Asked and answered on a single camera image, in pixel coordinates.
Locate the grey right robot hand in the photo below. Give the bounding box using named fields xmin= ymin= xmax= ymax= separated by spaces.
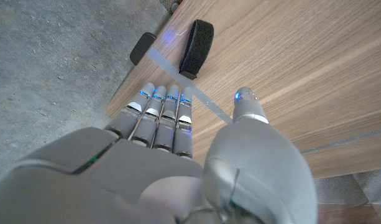
xmin=0 ymin=82 xmax=318 ymax=224

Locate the black velcro strap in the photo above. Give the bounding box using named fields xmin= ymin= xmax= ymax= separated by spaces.
xmin=178 ymin=19 xmax=215 ymax=80

